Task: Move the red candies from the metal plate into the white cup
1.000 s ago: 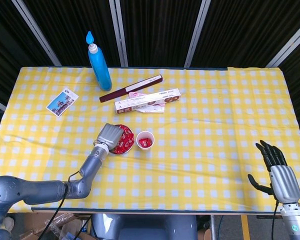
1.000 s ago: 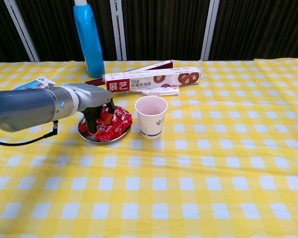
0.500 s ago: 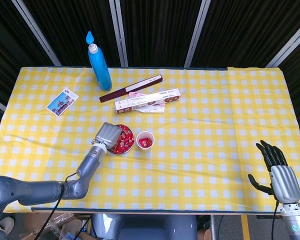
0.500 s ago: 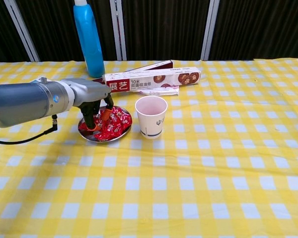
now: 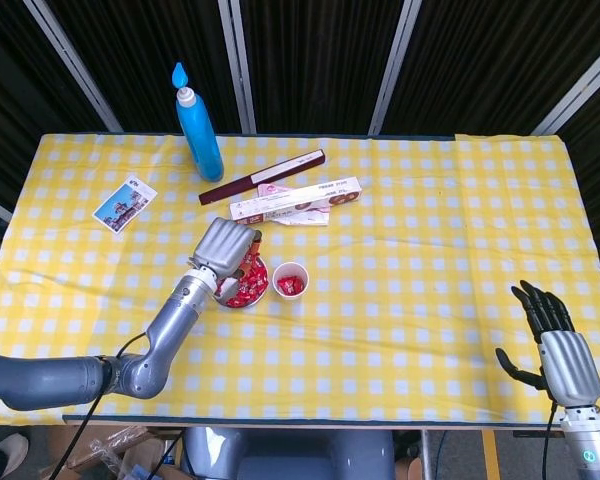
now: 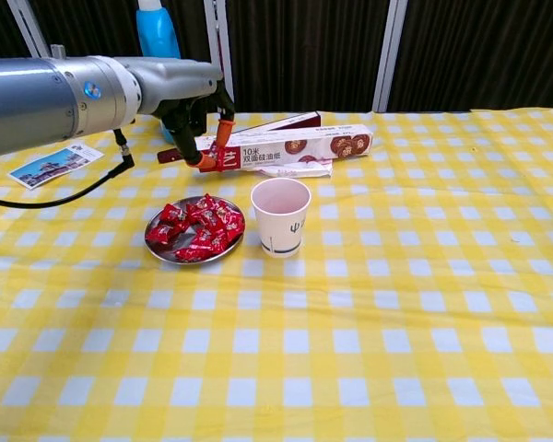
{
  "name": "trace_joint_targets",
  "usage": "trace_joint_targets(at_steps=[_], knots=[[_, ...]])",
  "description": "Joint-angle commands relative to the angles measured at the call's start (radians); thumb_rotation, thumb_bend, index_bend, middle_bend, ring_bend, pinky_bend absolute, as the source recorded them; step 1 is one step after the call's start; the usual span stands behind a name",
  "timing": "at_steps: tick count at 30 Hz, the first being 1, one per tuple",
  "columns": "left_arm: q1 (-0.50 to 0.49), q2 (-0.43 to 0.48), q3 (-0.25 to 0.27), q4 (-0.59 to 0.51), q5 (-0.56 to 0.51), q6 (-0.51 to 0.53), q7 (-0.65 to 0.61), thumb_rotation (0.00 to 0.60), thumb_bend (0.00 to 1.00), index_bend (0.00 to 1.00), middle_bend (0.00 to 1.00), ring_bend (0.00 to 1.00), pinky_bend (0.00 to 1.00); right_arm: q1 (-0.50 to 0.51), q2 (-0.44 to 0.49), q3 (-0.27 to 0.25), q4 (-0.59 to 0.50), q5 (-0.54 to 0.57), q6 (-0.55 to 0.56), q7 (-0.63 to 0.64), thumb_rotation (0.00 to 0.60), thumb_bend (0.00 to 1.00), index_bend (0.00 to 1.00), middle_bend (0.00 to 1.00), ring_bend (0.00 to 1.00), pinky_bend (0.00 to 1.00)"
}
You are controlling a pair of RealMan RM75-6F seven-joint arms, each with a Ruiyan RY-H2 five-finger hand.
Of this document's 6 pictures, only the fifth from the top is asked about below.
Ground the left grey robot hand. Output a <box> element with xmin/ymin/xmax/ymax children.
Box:
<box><xmin>188</xmin><ymin>216</ymin><xmax>264</xmax><ymax>282</ymax></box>

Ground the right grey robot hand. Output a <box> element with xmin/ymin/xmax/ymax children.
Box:
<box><xmin>494</xmin><ymin>279</ymin><xmax>600</xmax><ymax>409</ymax></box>

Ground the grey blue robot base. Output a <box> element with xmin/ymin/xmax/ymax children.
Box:
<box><xmin>182</xmin><ymin>426</ymin><xmax>396</xmax><ymax>480</ymax></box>

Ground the round metal plate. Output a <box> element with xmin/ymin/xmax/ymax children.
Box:
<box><xmin>213</xmin><ymin>254</ymin><xmax>270</xmax><ymax>310</ymax></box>

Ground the white paper cup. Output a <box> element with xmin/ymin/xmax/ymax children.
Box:
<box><xmin>272</xmin><ymin>261</ymin><xmax>310</xmax><ymax>301</ymax></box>

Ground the white red baking paper box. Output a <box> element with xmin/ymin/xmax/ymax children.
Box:
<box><xmin>228</xmin><ymin>179</ymin><xmax>364</xmax><ymax>229</ymax></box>

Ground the long dark red box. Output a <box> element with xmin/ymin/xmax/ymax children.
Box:
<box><xmin>198</xmin><ymin>148</ymin><xmax>327</xmax><ymax>206</ymax></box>

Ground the blue plastic bottle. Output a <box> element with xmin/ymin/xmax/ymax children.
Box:
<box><xmin>171</xmin><ymin>61</ymin><xmax>225</xmax><ymax>183</ymax></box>

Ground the photo postcard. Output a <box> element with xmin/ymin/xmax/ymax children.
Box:
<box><xmin>92</xmin><ymin>173</ymin><xmax>159</xmax><ymax>235</ymax></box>

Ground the metal table leg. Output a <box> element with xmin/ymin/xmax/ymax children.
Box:
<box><xmin>419</xmin><ymin>427</ymin><xmax>434</xmax><ymax>480</ymax></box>

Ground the yellow white checked tablecloth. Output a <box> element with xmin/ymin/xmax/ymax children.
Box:
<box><xmin>0</xmin><ymin>132</ymin><xmax>600</xmax><ymax>426</ymax></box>

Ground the brown cardboard box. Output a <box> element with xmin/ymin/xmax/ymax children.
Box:
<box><xmin>42</xmin><ymin>424</ymin><xmax>184</xmax><ymax>480</ymax></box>

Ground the white shoe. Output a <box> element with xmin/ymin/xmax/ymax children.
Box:
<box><xmin>0</xmin><ymin>433</ymin><xmax>31</xmax><ymax>474</ymax></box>

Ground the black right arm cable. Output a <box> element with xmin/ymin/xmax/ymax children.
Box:
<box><xmin>542</xmin><ymin>399</ymin><xmax>561</xmax><ymax>480</ymax></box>

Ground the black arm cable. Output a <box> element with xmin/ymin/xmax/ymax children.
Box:
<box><xmin>54</xmin><ymin>329</ymin><xmax>149</xmax><ymax>480</ymax></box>
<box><xmin>542</xmin><ymin>399</ymin><xmax>561</xmax><ymax>480</ymax></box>

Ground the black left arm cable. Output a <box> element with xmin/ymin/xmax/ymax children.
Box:
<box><xmin>54</xmin><ymin>329</ymin><xmax>149</xmax><ymax>480</ymax></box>

